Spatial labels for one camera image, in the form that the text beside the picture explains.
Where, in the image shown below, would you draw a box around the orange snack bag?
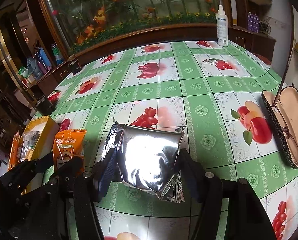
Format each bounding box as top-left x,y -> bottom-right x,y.
53,129 -> 87,171

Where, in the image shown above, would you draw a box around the silver foil snack bag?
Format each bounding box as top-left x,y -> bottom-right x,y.
101,121 -> 185,204

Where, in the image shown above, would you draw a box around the open glasses case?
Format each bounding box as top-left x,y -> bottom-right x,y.
261,86 -> 298,169

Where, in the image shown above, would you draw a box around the black tin near box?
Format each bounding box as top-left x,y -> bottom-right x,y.
36,96 -> 55,116

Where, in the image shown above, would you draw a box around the purple bottles on shelf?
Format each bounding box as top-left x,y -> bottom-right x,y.
247,12 -> 259,33

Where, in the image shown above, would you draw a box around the flower painting glass panel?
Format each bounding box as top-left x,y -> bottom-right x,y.
46,0 -> 220,54

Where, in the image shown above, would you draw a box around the green fruit tablecloth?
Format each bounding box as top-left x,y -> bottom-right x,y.
33,40 -> 298,240

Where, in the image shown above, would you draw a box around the small orange snack packets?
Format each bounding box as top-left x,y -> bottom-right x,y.
8,132 -> 20,171

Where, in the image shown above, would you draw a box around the yellow cardboard box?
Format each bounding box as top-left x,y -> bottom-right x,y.
18,116 -> 59,163

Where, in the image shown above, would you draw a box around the white spray bottle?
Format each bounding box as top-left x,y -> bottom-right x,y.
216,5 -> 228,47

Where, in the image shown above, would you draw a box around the black small container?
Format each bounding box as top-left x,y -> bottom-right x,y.
68,60 -> 82,75

